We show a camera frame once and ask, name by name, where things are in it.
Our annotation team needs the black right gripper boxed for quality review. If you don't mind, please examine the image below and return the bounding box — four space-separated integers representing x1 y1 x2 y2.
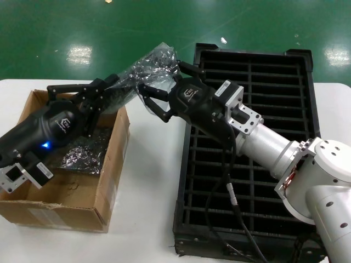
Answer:
138 60 239 144

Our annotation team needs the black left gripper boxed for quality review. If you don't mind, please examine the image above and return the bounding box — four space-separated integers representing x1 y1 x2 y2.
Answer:
0 73 120 168

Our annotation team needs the black graphics card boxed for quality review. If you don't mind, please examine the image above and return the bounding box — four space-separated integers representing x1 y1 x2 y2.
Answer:
103 82 139 113

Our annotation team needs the clear shiny antistatic bag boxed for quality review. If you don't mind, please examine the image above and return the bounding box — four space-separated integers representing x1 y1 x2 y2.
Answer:
103 41 182 116

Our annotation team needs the graphics card in shiny bag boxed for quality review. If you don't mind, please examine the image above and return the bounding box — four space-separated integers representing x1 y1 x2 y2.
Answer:
56 127 113 176

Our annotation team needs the black slotted plastic container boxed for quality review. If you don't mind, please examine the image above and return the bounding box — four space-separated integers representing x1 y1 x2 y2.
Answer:
172 42 324 259

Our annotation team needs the brown cardboard box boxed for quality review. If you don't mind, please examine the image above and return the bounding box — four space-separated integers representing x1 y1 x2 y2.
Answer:
0 89 131 233

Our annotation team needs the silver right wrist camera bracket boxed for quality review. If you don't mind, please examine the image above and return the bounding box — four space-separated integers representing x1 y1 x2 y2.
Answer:
216 79 264 136

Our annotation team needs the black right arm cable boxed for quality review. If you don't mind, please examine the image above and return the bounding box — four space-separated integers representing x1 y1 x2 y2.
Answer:
208 112 271 263

